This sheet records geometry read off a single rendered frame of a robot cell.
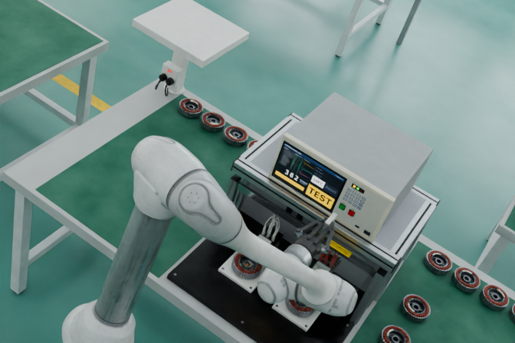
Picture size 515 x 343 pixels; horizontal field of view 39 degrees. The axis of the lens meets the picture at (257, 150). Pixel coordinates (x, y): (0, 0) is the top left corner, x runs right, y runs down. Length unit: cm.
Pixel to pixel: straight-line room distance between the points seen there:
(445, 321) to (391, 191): 72
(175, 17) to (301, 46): 256
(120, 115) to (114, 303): 143
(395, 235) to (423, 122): 277
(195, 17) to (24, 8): 106
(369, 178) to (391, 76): 326
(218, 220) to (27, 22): 232
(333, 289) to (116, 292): 60
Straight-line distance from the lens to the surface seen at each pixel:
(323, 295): 206
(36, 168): 297
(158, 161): 174
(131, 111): 331
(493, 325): 306
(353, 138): 257
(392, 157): 257
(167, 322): 348
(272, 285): 212
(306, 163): 247
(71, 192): 289
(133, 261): 190
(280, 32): 568
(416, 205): 276
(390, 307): 288
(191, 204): 163
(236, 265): 267
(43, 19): 383
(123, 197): 290
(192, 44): 300
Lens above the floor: 281
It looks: 39 degrees down
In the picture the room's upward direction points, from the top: 19 degrees clockwise
